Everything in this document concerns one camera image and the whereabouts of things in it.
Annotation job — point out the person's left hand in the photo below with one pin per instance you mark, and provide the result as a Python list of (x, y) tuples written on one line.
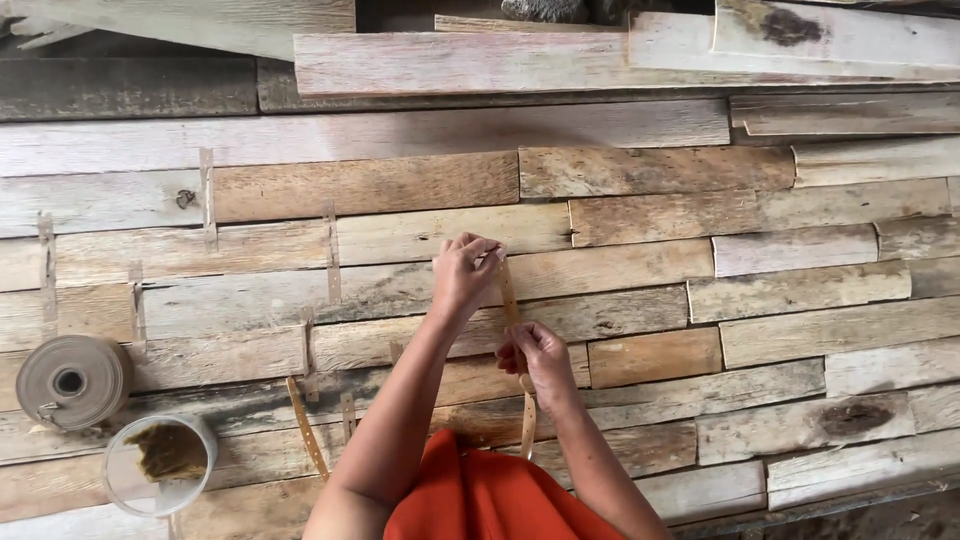
[(459, 281)]

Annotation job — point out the person's right hand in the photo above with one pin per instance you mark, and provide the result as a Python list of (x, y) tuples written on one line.
[(546, 364)]

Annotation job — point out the person's right fingers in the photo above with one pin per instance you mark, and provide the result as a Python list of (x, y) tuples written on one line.
[(511, 346)]

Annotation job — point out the person's left fingers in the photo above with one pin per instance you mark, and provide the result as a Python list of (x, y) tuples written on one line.
[(474, 244)]

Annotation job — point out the long perforated brown tape strip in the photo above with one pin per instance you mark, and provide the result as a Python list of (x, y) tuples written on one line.
[(511, 300)]

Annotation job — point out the person's orange garment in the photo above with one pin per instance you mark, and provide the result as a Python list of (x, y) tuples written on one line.
[(487, 499)]

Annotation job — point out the patchwork of joined veneer sheets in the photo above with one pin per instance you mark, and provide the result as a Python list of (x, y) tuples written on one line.
[(645, 225)]

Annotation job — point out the pale loose wood board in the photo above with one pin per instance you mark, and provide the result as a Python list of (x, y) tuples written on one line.
[(457, 64)]

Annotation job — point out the loose perforated tape strip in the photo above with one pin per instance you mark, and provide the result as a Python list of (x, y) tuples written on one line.
[(306, 429)]

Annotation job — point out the grey stone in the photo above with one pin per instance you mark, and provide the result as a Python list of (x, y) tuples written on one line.
[(541, 9)]

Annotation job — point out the brown glue mass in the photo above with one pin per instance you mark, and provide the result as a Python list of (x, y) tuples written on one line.
[(169, 451)]

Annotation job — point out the grey loose wood board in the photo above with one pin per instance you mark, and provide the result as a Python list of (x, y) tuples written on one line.
[(187, 22)]

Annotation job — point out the clear plastic glue container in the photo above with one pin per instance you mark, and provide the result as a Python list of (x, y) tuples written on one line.
[(159, 465)]

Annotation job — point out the loose wood board dark knot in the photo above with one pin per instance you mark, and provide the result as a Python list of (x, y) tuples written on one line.
[(840, 37)]

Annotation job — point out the roll of brown veneer tape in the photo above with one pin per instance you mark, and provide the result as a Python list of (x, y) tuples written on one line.
[(73, 382)]

